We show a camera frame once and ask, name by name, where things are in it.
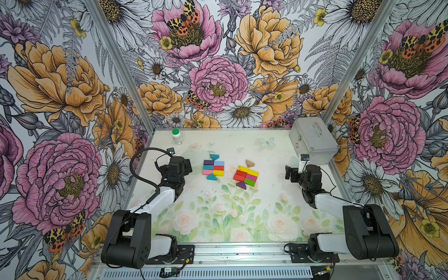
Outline magenta block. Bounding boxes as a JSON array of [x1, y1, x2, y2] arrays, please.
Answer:
[[245, 174, 257, 182]]

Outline green block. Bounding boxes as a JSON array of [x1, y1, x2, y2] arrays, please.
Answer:
[[244, 178, 256, 187]]

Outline natural wood triangle block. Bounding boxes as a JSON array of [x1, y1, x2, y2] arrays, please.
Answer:
[[246, 160, 255, 168]]

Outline yellow block long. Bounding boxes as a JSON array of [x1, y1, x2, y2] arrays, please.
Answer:
[[238, 166, 249, 173]]

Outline purple triangle block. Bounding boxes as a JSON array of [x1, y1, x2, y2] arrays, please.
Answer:
[[236, 182, 247, 190]]

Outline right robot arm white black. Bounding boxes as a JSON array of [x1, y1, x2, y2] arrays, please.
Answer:
[[285, 164, 400, 263]]

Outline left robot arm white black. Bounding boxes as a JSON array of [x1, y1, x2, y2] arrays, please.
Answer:
[[101, 156, 192, 269]]

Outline white bottle green cap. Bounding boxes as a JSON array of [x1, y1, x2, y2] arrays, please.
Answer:
[[171, 128, 183, 145]]

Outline silver metal first-aid case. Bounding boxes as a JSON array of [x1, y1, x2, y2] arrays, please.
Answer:
[[289, 117, 339, 165]]

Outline small circuit board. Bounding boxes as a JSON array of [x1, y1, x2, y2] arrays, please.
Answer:
[[159, 267, 179, 279]]

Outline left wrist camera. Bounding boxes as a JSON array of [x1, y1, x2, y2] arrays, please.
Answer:
[[166, 148, 176, 157]]

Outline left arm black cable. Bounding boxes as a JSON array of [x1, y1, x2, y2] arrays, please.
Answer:
[[129, 147, 172, 197]]

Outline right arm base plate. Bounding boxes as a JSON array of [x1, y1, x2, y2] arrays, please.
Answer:
[[283, 243, 340, 264]]

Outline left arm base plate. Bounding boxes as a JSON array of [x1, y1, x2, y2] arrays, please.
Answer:
[[146, 245, 196, 266]]

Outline aluminium front rail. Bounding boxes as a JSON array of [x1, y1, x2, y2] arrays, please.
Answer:
[[89, 241, 393, 280]]

